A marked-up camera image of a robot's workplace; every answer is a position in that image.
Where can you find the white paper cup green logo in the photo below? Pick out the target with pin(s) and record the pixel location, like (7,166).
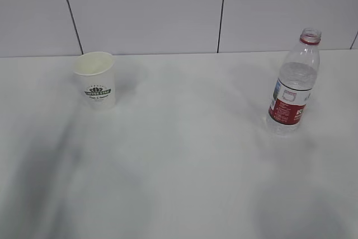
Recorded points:
(95,74)

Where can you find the clear water bottle red label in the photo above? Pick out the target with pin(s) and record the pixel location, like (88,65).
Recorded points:
(296,79)

